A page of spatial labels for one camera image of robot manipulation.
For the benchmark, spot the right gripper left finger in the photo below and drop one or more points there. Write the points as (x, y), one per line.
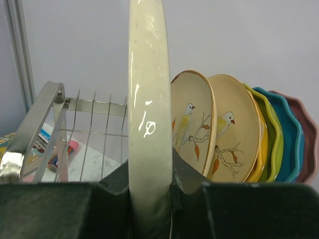
(87, 210)

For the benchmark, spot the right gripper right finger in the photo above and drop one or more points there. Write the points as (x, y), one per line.
(202, 209)

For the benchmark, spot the beige bird plate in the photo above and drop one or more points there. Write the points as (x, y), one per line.
(194, 119)
(238, 131)

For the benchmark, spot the cream and blue plate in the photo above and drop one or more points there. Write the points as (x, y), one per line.
(149, 121)

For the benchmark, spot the steel two-tier dish rack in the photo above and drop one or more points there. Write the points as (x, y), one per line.
(99, 128)

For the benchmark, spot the yellow dotted plate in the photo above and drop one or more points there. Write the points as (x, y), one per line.
(260, 163)

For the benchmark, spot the pink capped tube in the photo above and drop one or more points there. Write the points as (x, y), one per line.
(54, 161)

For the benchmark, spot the illustrated book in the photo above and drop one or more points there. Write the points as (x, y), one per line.
(35, 156)

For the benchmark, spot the green scalloped plate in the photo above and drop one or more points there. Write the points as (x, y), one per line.
(275, 137)

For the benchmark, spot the teal dotted plate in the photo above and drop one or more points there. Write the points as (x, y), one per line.
(293, 137)

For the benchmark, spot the pink dotted plate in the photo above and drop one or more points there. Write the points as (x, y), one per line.
(311, 134)

